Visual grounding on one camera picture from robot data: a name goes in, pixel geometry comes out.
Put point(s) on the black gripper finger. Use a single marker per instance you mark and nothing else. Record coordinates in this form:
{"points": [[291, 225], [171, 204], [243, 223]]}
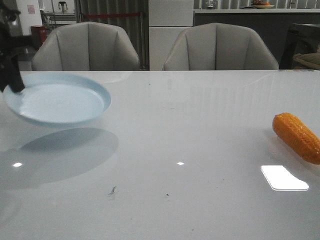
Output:
{"points": [[10, 74]]}

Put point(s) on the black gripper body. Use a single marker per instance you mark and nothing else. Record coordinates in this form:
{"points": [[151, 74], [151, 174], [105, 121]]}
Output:
{"points": [[7, 15]]}

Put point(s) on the light blue round plate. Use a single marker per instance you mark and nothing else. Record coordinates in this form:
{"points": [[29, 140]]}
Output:
{"points": [[58, 99]]}

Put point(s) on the orange corn cob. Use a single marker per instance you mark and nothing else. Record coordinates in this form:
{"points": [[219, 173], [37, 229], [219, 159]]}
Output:
{"points": [[298, 136]]}

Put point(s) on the red trash bin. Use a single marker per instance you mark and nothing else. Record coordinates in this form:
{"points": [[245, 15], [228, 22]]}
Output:
{"points": [[39, 35]]}

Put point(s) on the left grey upholstered chair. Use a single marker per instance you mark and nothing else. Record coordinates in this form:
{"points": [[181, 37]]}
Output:
{"points": [[86, 46]]}

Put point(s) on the grey upholstered chair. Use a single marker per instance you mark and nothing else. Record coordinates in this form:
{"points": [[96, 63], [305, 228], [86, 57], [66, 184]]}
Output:
{"points": [[86, 46], [219, 47]]}

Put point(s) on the white cabinet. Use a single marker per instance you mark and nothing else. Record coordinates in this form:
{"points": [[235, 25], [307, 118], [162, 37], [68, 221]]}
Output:
{"points": [[166, 19]]}

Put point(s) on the right grey upholstered chair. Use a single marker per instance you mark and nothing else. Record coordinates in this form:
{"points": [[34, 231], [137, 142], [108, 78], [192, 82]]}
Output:
{"points": [[219, 47]]}

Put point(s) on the fruit bowl on counter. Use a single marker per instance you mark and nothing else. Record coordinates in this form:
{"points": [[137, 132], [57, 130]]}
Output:
{"points": [[261, 4]]}

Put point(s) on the grey counter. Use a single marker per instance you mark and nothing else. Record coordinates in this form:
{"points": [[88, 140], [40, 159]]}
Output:
{"points": [[271, 24]]}

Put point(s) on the beige cushion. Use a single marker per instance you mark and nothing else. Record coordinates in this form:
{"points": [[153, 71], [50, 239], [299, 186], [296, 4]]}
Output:
{"points": [[310, 60]]}

